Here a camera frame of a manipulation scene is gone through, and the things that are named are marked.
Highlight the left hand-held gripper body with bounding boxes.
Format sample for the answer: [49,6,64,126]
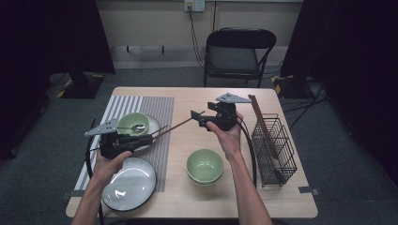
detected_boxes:
[84,117,141,160]

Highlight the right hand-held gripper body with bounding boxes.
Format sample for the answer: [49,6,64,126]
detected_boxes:
[207,92,253,132]

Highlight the metal spoon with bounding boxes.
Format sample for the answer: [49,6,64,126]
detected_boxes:
[271,156,287,186]
[116,124,146,133]

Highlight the white plate black rim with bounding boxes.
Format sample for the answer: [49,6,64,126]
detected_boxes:
[134,113,161,153]
[101,157,158,210]
[102,189,158,213]

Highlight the green ceramic bowl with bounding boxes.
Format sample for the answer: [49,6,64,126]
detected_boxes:
[117,112,150,137]
[187,172,223,188]
[186,148,224,183]

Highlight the black wire basket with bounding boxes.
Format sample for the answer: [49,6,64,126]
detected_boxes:
[251,113,299,188]

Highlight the person's right hand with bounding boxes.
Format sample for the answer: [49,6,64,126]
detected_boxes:
[206,112,245,162]

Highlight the person's left hand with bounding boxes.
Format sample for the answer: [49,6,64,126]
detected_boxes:
[93,150,133,188]

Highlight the grey striped placemat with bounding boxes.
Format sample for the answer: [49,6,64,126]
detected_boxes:
[74,96,176,193]

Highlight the black folding chair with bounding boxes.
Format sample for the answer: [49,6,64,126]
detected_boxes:
[203,27,278,89]

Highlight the grey tape strip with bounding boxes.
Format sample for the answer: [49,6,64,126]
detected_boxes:
[298,186,321,197]
[60,189,85,201]

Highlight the black stand base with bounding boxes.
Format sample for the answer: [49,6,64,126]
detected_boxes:
[271,74,317,100]
[55,69,106,100]

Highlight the dark curtain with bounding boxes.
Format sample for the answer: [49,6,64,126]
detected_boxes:
[280,0,398,188]
[0,0,115,160]

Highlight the left hand-held gripper cable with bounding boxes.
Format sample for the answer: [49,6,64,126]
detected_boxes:
[84,137,106,225]

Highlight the hand-held gripper cable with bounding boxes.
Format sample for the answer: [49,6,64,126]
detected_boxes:
[236,120,258,188]
[84,137,106,225]

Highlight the right hand-held gripper cable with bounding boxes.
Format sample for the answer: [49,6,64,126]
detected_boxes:
[236,120,258,188]

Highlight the black floor cable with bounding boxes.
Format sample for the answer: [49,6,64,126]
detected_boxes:
[281,82,329,130]

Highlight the black socket cable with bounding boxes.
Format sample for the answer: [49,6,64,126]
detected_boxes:
[187,5,206,69]

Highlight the beige wall conduit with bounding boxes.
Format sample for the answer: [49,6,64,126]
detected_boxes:
[211,1,220,32]

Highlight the white wall socket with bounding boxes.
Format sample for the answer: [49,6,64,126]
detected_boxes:
[183,0,207,13]

